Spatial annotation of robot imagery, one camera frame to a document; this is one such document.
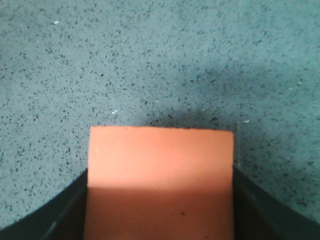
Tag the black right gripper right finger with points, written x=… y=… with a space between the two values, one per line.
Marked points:
x=260 y=216

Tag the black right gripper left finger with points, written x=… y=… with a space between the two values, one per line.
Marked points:
x=61 y=218

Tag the orange foam cube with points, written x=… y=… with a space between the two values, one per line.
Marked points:
x=157 y=183

